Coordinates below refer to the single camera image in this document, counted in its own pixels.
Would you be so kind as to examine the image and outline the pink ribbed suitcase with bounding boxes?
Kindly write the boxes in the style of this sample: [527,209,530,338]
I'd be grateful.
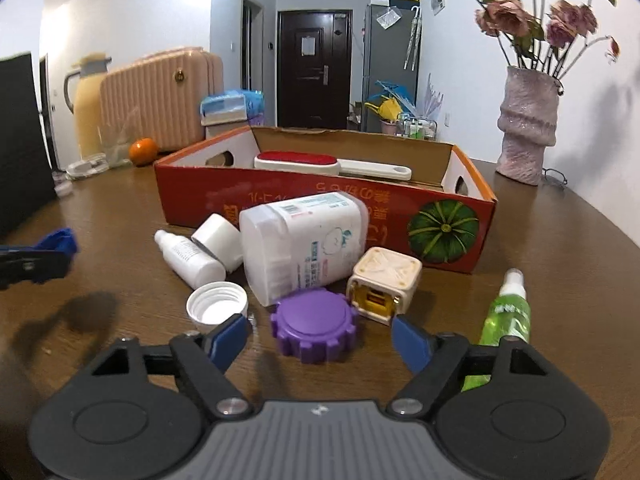
[99,46,225,152]

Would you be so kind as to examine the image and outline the white screw cap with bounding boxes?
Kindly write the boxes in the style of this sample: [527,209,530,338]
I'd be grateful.
[186,282,249,333]

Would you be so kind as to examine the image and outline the cream cube socket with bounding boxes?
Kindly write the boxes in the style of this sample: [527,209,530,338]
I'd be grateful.
[346,246,423,327]

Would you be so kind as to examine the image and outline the blue plastic item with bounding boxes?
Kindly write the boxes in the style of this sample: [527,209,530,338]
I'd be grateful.
[375,80,416,111]

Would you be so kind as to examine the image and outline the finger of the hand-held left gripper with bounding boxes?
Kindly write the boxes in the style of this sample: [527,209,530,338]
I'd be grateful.
[0,228,80,291]

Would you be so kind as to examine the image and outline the red and white container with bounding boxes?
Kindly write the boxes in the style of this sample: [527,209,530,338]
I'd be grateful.
[253,150,412,181]

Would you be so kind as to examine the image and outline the yellow watering can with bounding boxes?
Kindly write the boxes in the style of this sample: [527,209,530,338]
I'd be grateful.
[365,95,403,122]

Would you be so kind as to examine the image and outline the purple decorative plant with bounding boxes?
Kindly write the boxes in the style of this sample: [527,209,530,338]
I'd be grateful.
[422,74,446,128]

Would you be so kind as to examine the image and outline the wooden side door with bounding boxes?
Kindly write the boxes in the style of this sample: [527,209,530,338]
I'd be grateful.
[241,0,264,92]

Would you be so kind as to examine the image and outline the blue tissue pack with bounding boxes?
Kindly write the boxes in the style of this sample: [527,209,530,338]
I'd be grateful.
[200,89,265,126]

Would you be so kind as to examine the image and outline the large white plastic bottle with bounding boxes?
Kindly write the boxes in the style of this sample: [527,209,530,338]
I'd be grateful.
[239,192,369,307]

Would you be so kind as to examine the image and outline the grey refrigerator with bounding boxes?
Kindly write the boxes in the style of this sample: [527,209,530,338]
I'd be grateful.
[361,2,422,126]

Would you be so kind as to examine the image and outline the purple gear-shaped lid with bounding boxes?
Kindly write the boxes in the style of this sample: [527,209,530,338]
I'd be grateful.
[270,287,359,365]

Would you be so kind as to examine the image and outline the orange fruit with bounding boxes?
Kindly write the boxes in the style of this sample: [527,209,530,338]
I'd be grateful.
[129,137,159,167]

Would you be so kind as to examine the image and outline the small white jar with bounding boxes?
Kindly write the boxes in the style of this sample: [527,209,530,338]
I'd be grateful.
[191,213,244,273]

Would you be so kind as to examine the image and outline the hanging folded umbrella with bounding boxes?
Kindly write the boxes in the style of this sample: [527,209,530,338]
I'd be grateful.
[404,6,422,71]

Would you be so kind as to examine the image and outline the clear drinking glass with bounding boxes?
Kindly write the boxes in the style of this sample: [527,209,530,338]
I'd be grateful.
[98,122,133,168]

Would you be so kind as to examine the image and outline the green spray bottle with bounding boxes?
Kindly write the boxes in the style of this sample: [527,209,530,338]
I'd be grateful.
[461,268,532,393]

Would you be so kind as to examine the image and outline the yellow thermos jug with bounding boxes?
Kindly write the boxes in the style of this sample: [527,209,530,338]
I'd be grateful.
[64,53,112,159]

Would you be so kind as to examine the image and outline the red cardboard box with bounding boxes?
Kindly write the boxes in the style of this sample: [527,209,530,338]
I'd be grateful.
[153,126,498,275]

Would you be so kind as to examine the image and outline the wire rack with bottles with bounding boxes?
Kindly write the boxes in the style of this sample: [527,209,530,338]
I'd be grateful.
[397,114,438,140]

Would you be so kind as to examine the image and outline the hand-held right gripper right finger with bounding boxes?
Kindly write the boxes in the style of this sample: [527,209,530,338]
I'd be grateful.
[385,314,566,418]

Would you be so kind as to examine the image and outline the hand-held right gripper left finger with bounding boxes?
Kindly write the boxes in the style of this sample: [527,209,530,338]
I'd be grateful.
[75,314,253,421]

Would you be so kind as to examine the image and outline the small white spray bottle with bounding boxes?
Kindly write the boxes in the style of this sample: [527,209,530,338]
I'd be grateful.
[154,229,227,291]

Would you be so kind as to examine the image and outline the black paper bag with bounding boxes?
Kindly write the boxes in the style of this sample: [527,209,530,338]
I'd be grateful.
[0,52,57,241]

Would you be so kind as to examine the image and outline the pink textured vase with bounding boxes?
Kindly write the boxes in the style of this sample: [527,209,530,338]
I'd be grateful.
[496,65,565,187]

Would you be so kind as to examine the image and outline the dried pink roses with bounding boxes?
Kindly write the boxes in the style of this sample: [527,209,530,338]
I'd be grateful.
[406,0,623,81]

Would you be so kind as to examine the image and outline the dark entrance door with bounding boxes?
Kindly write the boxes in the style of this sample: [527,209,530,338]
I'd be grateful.
[276,9,353,131]

